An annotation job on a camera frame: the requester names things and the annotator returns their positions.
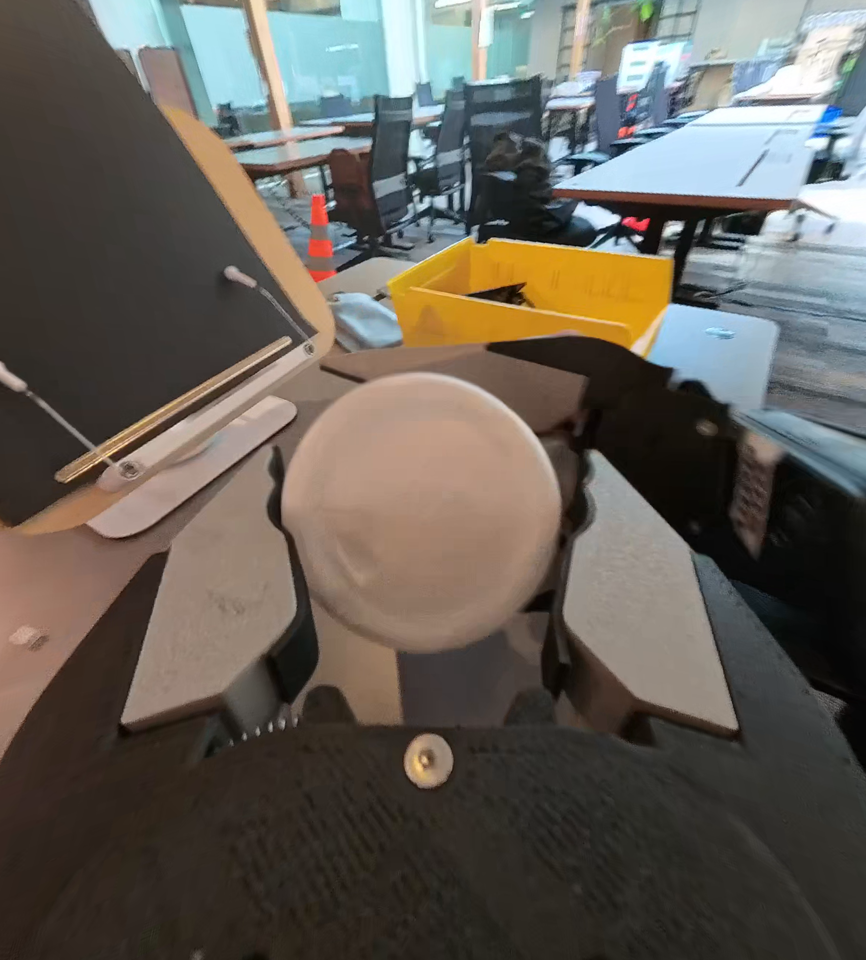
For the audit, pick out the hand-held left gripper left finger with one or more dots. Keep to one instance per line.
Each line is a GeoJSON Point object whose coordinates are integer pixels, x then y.
{"type": "Point", "coordinates": [215, 600]}

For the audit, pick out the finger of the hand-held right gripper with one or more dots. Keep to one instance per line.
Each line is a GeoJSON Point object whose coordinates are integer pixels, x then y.
{"type": "Point", "coordinates": [530, 390]}

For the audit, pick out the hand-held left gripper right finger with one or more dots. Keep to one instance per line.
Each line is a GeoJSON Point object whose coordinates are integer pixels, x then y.
{"type": "Point", "coordinates": [642, 615]}

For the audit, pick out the white bottle with black cap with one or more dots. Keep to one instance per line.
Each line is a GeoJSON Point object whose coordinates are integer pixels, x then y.
{"type": "Point", "coordinates": [418, 510]}

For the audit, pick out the silver laptop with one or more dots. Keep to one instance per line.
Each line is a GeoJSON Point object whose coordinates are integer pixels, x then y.
{"type": "Point", "coordinates": [710, 360]}

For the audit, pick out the yellow plastic bin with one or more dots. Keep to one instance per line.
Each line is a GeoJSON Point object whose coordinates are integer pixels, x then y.
{"type": "Point", "coordinates": [583, 281]}

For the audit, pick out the grey pouch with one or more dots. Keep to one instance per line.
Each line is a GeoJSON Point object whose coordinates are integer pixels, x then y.
{"type": "Point", "coordinates": [365, 322]}

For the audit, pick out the black backpack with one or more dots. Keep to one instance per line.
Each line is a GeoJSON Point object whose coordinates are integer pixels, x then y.
{"type": "Point", "coordinates": [523, 172]}

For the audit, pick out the orange traffic cone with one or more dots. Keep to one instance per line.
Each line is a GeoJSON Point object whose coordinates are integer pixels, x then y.
{"type": "Point", "coordinates": [320, 247]}

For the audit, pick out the black office chair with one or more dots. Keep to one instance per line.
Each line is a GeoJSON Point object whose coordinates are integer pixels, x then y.
{"type": "Point", "coordinates": [391, 150]}
{"type": "Point", "coordinates": [504, 105]}

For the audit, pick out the long office table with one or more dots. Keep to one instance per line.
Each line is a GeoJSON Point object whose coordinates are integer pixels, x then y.
{"type": "Point", "coordinates": [702, 165]}

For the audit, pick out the wooden office table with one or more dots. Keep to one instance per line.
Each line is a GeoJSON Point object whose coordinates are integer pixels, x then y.
{"type": "Point", "coordinates": [290, 154]}

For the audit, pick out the white poster board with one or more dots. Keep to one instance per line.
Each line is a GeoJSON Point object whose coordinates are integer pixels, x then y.
{"type": "Point", "coordinates": [646, 67]}

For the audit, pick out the black book stand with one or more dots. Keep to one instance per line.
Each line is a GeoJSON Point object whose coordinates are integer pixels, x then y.
{"type": "Point", "coordinates": [103, 225]}

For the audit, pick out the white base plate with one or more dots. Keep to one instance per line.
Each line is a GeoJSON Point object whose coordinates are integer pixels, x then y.
{"type": "Point", "coordinates": [178, 502]}

